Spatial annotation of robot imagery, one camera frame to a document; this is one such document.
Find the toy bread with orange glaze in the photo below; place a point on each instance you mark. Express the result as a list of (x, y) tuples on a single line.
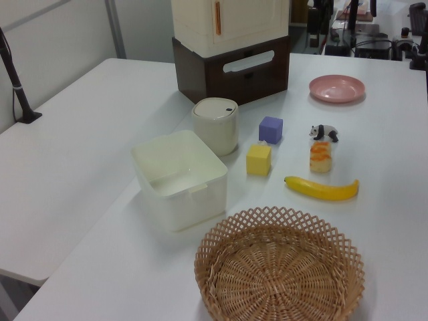
[(320, 158)]

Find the round wicker basket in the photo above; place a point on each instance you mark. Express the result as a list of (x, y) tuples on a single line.
[(284, 277)]

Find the small beige lidded trash can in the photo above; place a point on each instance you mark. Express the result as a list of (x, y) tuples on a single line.
[(215, 132)]

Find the yellow foam cube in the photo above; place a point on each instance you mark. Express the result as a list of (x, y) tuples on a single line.
[(258, 161)]

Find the small crumpled white ball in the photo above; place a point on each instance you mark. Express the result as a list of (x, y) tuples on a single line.
[(263, 143)]

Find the cream plastic storage bin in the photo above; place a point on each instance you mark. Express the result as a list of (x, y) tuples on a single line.
[(187, 210)]

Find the purple foam cube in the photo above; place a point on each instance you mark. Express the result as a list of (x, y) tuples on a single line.
[(270, 131)]

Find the yellow toy banana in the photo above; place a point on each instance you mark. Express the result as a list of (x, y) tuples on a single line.
[(321, 191)]

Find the toy panda figure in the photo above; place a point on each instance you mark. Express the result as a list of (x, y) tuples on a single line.
[(322, 131)]

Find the pink plastic plate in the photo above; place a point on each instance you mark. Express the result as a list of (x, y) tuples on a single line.
[(336, 88)]

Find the cream plastic cabinet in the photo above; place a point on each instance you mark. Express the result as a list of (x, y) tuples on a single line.
[(250, 20)]

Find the emergency stop button box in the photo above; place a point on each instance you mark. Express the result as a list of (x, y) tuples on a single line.
[(404, 37)]

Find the black camera stand pole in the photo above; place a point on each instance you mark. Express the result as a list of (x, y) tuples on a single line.
[(18, 90)]

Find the black clamp mount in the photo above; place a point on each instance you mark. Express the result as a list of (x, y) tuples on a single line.
[(418, 59)]

